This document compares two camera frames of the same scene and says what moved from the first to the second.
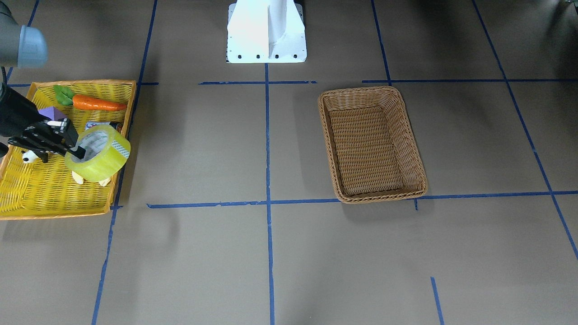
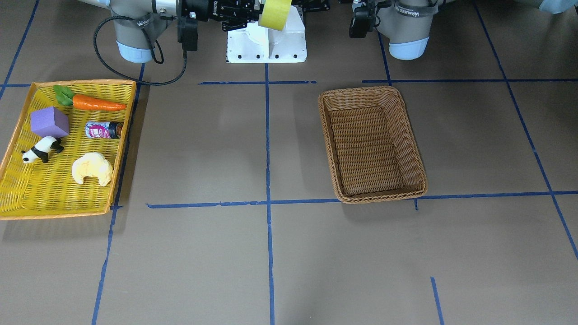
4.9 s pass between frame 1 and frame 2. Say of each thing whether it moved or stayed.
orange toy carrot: stayed
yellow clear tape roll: moved
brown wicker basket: stayed
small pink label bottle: stayed
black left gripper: moved
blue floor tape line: stayed
